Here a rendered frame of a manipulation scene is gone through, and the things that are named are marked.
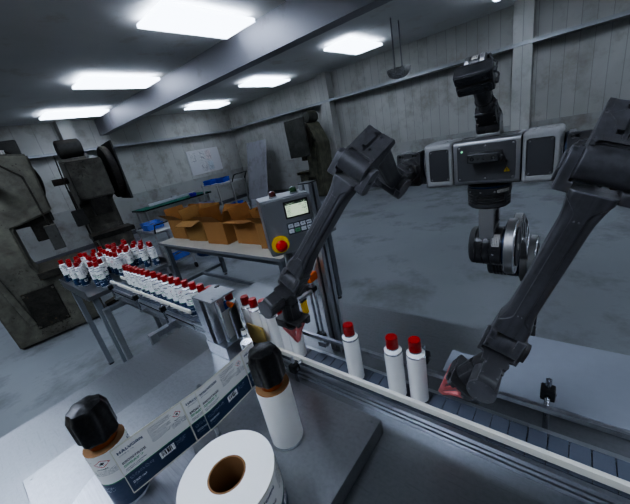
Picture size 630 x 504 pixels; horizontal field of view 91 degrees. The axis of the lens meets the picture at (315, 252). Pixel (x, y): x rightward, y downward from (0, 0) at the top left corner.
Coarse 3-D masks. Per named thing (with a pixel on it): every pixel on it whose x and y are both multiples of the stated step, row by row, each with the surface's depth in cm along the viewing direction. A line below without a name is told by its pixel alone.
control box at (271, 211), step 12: (288, 192) 104; (300, 192) 100; (264, 204) 97; (276, 204) 98; (264, 216) 98; (276, 216) 99; (300, 216) 101; (312, 216) 102; (264, 228) 103; (276, 228) 100; (276, 240) 101; (288, 240) 102; (300, 240) 103; (276, 252) 102; (288, 252) 104
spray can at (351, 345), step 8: (344, 328) 93; (352, 328) 93; (344, 336) 95; (352, 336) 94; (344, 344) 95; (352, 344) 94; (352, 352) 95; (360, 352) 97; (352, 360) 96; (360, 360) 97; (352, 368) 97; (360, 368) 97; (360, 376) 98
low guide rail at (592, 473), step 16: (288, 352) 114; (320, 368) 105; (368, 384) 93; (400, 400) 87; (416, 400) 84; (448, 416) 78; (480, 432) 74; (496, 432) 72; (528, 448) 68; (560, 464) 64; (576, 464) 63; (608, 480) 60; (624, 480) 59
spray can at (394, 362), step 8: (392, 336) 85; (392, 344) 84; (384, 352) 86; (392, 352) 84; (400, 352) 85; (392, 360) 85; (400, 360) 85; (392, 368) 86; (400, 368) 86; (392, 376) 87; (400, 376) 87; (392, 384) 88; (400, 384) 88; (400, 392) 89
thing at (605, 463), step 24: (336, 360) 110; (384, 384) 96; (408, 384) 94; (408, 408) 87; (456, 408) 84; (504, 432) 75; (528, 432) 74; (528, 456) 69; (576, 456) 67; (600, 456) 66
